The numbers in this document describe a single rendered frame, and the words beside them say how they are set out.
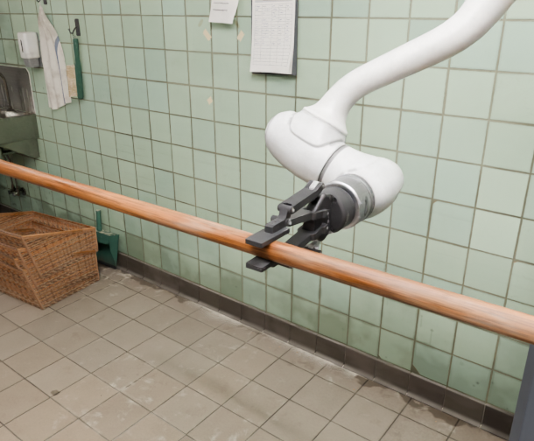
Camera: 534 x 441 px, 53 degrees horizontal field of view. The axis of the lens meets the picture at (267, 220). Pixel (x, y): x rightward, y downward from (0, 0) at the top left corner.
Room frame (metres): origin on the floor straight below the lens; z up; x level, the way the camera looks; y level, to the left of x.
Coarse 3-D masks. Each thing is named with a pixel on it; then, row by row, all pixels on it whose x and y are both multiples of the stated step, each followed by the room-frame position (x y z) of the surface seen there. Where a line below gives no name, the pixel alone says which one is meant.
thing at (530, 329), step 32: (0, 160) 1.13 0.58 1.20; (64, 192) 0.97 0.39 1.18; (96, 192) 0.91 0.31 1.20; (160, 224) 0.81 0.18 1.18; (192, 224) 0.77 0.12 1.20; (288, 256) 0.66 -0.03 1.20; (320, 256) 0.64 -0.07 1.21; (384, 288) 0.57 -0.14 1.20; (416, 288) 0.56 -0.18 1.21; (480, 320) 0.50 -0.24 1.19; (512, 320) 0.49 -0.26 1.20
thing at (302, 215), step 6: (300, 210) 0.78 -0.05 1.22; (306, 210) 0.79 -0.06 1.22; (324, 210) 0.80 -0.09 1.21; (276, 216) 0.74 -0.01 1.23; (294, 216) 0.74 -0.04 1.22; (300, 216) 0.75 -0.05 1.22; (306, 216) 0.76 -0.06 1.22; (312, 216) 0.77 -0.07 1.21; (318, 216) 0.78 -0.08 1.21; (324, 216) 0.79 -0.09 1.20; (288, 222) 0.72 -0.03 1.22; (294, 222) 0.74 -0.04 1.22; (300, 222) 0.75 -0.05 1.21
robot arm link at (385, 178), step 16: (336, 160) 0.96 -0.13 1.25; (352, 160) 0.95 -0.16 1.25; (368, 160) 0.95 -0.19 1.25; (384, 160) 0.98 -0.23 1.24; (320, 176) 0.96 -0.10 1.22; (336, 176) 0.94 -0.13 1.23; (368, 176) 0.91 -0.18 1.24; (384, 176) 0.93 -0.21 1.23; (400, 176) 0.97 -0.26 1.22; (384, 192) 0.91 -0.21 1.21; (384, 208) 0.92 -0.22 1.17
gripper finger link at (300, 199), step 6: (312, 180) 0.81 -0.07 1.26; (306, 186) 0.80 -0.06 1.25; (318, 186) 0.79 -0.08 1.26; (324, 186) 0.80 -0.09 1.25; (300, 192) 0.78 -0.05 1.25; (306, 192) 0.78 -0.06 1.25; (312, 192) 0.78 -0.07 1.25; (318, 192) 0.79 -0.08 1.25; (288, 198) 0.76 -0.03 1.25; (294, 198) 0.76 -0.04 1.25; (300, 198) 0.76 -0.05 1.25; (306, 198) 0.76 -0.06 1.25; (312, 198) 0.77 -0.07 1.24; (282, 204) 0.74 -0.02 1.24; (288, 204) 0.74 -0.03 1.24; (294, 204) 0.74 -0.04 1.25; (300, 204) 0.75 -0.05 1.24; (306, 204) 0.76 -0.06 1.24; (288, 210) 0.73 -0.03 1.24; (294, 210) 0.73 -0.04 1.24
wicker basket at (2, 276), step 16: (0, 272) 2.56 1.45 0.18; (16, 272) 2.45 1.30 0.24; (0, 288) 2.65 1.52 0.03; (16, 288) 2.54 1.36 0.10; (32, 288) 2.44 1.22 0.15; (48, 288) 2.52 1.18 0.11; (64, 288) 2.60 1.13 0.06; (80, 288) 2.69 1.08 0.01; (32, 304) 2.51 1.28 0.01; (48, 304) 2.50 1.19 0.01
